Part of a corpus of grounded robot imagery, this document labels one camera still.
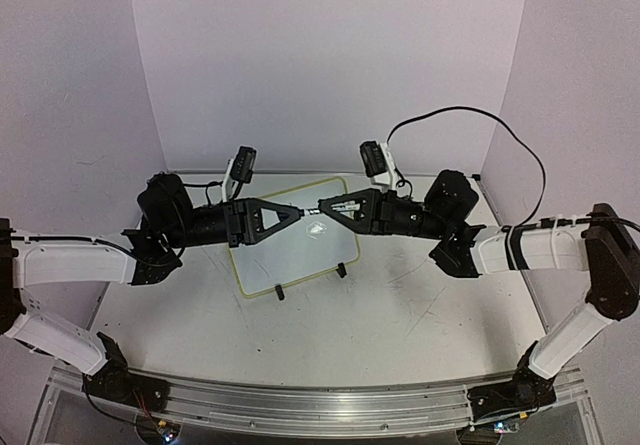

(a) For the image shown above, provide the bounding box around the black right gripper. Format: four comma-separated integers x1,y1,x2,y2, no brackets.
313,187,448,240

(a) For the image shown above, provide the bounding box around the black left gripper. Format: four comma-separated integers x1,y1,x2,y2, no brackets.
162,195,302,248

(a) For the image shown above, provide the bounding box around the white whiteboard marker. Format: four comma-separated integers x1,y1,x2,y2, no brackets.
303,204,360,216

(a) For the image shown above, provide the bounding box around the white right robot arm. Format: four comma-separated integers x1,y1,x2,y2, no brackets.
318,170,639,380

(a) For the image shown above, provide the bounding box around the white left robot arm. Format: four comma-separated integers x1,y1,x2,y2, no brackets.
1,173,304,402

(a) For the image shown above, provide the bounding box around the black whiteboard stand foot right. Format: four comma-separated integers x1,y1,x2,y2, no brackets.
336,263,347,279

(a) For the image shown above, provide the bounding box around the black whiteboard stand foot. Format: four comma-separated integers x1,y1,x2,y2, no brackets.
336,263,347,279
274,284,285,301

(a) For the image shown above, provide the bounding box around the yellow-framed whiteboard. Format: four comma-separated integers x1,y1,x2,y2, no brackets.
228,174,360,298

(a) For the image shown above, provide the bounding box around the black whiteboard stand foot left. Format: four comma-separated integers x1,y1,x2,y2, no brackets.
274,284,285,301

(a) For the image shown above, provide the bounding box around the left circuit board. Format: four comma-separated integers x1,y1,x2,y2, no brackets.
134,416,182,444

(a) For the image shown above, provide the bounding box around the circuit board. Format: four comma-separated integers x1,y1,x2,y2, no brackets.
493,417,524,435
134,416,182,444

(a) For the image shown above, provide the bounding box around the right circuit board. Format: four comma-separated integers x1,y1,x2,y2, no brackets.
493,417,524,435

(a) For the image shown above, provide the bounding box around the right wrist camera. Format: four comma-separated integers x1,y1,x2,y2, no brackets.
359,140,401,190

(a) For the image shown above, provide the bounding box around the black right camera cable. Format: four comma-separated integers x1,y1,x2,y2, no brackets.
387,107,547,229

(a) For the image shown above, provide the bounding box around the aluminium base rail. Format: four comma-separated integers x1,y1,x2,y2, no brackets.
51,364,588,438

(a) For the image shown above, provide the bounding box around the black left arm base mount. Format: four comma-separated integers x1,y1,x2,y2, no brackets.
83,332,170,412

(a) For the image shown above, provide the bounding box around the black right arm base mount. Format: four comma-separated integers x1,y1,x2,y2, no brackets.
467,342,556,423

